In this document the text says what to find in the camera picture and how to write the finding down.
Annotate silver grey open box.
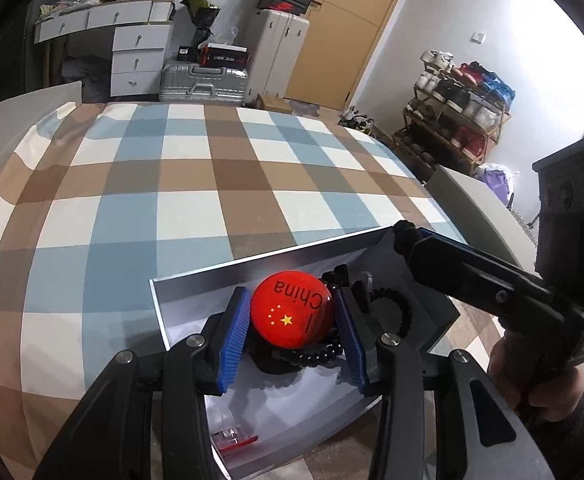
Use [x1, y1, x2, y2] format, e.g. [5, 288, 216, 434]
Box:
[150, 226, 459, 479]

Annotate black red box on suitcase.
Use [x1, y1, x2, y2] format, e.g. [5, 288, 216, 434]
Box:
[200, 44, 249, 70]

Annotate grey cabinet right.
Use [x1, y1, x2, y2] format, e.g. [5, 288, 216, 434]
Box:
[423, 164, 540, 273]

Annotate grey bedside cabinet left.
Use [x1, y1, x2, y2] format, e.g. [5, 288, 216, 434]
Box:
[0, 81, 82, 170]

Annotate black bead bracelet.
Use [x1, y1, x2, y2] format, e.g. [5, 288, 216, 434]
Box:
[271, 334, 346, 369]

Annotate white upright suitcase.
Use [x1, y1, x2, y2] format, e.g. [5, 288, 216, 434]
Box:
[242, 10, 310, 103]

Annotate black bracelet with red charm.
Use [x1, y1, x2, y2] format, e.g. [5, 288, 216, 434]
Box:
[365, 286, 413, 338]

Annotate red black Nike shoe box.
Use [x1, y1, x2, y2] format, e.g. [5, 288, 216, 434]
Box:
[257, 0, 308, 15]

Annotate purple bag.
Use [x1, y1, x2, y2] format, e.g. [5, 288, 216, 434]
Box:
[475, 162, 520, 208]

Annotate red China flag badge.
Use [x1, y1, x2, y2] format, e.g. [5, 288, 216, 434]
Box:
[251, 270, 334, 350]

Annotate white dressing desk drawers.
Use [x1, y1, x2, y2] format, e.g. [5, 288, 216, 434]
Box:
[34, 0, 175, 98]

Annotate wooden door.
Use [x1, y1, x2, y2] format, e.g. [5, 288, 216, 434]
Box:
[285, 0, 396, 110]

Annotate black flower bouquet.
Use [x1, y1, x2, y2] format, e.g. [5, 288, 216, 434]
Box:
[180, 0, 220, 49]

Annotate wooden shoe rack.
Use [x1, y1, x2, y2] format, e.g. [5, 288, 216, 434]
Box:
[393, 64, 511, 181]

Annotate wall light switch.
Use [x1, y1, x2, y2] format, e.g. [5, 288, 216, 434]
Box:
[473, 32, 485, 44]

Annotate small cardboard box floor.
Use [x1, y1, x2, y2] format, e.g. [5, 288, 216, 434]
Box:
[256, 94, 293, 115]

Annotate red and clear hair clip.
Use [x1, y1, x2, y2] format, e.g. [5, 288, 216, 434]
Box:
[206, 405, 258, 454]

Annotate plaid checkered tablecloth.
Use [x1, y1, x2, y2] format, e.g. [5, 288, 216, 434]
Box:
[0, 103, 456, 479]

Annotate person right hand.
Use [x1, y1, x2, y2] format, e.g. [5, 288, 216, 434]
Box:
[488, 336, 584, 422]

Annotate silver flat suitcase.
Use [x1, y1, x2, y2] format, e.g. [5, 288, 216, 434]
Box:
[158, 60, 249, 105]

